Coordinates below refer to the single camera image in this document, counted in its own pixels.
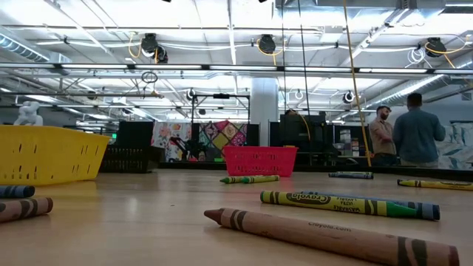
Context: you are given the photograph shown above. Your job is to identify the leaf-patterned cloth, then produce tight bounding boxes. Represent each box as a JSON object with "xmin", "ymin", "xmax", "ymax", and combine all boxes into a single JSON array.
[{"xmin": 435, "ymin": 120, "xmax": 473, "ymax": 170}]

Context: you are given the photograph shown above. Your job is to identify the light bar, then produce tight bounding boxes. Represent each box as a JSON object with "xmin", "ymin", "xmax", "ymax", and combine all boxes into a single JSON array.
[{"xmin": 0, "ymin": 62, "xmax": 473, "ymax": 75}]

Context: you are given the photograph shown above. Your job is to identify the black stand frame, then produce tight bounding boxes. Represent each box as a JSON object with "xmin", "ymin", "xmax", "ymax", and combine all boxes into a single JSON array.
[{"xmin": 190, "ymin": 93, "xmax": 251, "ymax": 149}]

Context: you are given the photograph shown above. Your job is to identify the black slotted plastic basket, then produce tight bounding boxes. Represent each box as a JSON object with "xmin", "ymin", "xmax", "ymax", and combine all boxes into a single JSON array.
[{"xmin": 98, "ymin": 145, "xmax": 166, "ymax": 174}]

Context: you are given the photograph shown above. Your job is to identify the black machine cabinet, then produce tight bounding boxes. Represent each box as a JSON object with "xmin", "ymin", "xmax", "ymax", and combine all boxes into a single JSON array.
[{"xmin": 269, "ymin": 113, "xmax": 333, "ymax": 166}]

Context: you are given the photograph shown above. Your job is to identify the white robot figure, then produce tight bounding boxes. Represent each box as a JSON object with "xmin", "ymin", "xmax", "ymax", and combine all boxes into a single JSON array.
[{"xmin": 13, "ymin": 100, "xmax": 44, "ymax": 127}]

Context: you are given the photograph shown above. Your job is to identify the floral cloth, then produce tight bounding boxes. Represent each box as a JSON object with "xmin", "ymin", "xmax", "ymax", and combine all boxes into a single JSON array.
[{"xmin": 150, "ymin": 121, "xmax": 193, "ymax": 163}]

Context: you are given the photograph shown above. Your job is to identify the silver air duct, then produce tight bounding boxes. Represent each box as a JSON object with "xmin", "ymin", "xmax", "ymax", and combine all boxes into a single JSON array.
[{"xmin": 0, "ymin": 32, "xmax": 73, "ymax": 64}]

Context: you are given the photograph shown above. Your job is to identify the yellow hanging cable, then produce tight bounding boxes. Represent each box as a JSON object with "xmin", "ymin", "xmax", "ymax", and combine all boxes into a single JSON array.
[{"xmin": 341, "ymin": 0, "xmax": 372, "ymax": 168}]

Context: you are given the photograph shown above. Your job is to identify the yellow crayon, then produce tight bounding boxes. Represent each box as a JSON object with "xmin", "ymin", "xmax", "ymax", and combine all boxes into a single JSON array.
[{"xmin": 396, "ymin": 179, "xmax": 473, "ymax": 192}]

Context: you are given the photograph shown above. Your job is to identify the person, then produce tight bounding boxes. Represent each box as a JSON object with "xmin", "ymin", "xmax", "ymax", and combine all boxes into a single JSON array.
[
  {"xmin": 392, "ymin": 92, "xmax": 447, "ymax": 169},
  {"xmin": 368, "ymin": 105, "xmax": 398, "ymax": 167}
]

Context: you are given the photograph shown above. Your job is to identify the black table frame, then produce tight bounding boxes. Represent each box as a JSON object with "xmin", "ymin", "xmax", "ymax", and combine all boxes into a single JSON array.
[{"xmin": 158, "ymin": 161, "xmax": 473, "ymax": 183}]

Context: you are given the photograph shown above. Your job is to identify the blue crayon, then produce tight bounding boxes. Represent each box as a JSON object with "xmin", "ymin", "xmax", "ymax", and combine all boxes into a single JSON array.
[
  {"xmin": 0, "ymin": 185, "xmax": 36, "ymax": 199},
  {"xmin": 299, "ymin": 190, "xmax": 441, "ymax": 222},
  {"xmin": 328, "ymin": 172, "xmax": 375, "ymax": 180}
]

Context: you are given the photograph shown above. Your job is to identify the red slotted plastic basket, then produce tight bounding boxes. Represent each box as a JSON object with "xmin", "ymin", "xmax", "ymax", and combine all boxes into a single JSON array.
[{"xmin": 222, "ymin": 145, "xmax": 299, "ymax": 178}]

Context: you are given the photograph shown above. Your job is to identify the patchwork quilt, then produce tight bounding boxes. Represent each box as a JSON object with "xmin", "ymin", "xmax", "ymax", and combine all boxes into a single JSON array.
[{"xmin": 198, "ymin": 120, "xmax": 249, "ymax": 163}]

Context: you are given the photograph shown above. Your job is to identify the thin black cable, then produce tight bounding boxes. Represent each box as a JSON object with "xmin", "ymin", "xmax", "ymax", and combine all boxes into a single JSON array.
[{"xmin": 281, "ymin": 0, "xmax": 287, "ymax": 116}]

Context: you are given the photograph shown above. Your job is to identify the brown crayon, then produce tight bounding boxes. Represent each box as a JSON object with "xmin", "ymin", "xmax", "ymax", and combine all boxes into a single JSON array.
[
  {"xmin": 0, "ymin": 197, "xmax": 54, "ymax": 224},
  {"xmin": 203, "ymin": 207, "xmax": 460, "ymax": 266}
]

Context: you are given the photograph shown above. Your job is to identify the yellow slotted plastic basket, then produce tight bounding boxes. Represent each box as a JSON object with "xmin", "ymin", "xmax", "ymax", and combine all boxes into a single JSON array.
[{"xmin": 0, "ymin": 124, "xmax": 112, "ymax": 186}]

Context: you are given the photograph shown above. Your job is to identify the white column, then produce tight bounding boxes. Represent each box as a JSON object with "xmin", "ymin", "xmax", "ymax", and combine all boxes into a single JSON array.
[{"xmin": 250, "ymin": 77, "xmax": 280, "ymax": 147}]

